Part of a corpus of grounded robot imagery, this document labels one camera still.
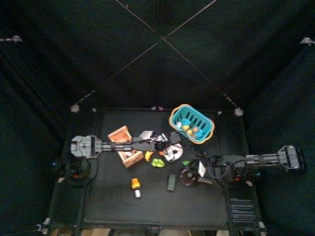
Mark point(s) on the small green toy piece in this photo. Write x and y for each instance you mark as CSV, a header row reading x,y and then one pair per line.
x,y
185,162

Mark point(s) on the wooden toy crate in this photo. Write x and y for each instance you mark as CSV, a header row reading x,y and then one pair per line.
x,y
120,135

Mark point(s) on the grey metal frame bracket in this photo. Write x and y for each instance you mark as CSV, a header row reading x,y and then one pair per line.
x,y
239,111
14,39
74,108
307,41

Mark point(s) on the teal basket with orange rim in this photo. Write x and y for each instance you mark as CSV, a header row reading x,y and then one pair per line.
x,y
201,135

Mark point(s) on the white card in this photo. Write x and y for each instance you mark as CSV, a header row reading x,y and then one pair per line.
x,y
201,169

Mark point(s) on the yellow-green toy pepper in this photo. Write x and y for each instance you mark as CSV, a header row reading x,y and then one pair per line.
x,y
157,162

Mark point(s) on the yellow toy ball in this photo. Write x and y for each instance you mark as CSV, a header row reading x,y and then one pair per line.
x,y
185,127

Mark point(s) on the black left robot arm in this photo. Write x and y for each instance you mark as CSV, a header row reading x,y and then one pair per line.
x,y
88,147

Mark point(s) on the white printed label sticker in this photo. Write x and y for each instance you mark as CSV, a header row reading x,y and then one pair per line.
x,y
241,210

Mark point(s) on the small white toy piece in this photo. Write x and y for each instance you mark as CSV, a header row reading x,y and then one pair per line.
x,y
137,193

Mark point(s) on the yellow toy banana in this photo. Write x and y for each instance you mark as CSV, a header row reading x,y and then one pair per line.
x,y
148,156

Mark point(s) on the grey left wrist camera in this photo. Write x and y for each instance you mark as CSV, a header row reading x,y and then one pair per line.
x,y
145,135

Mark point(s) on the dark green rectangular block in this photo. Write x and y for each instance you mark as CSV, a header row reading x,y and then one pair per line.
x,y
170,182

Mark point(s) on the orange toy ball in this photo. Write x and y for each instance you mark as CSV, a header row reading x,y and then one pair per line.
x,y
195,130

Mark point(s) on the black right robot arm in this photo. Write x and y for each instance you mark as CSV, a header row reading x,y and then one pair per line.
x,y
269,159

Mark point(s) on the orange toy carrot piece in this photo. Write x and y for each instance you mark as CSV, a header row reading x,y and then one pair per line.
x,y
134,183

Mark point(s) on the blue toy ball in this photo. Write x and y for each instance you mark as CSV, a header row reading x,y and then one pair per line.
x,y
185,122

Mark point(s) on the white toy egg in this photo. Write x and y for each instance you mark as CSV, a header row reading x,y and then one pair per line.
x,y
178,124

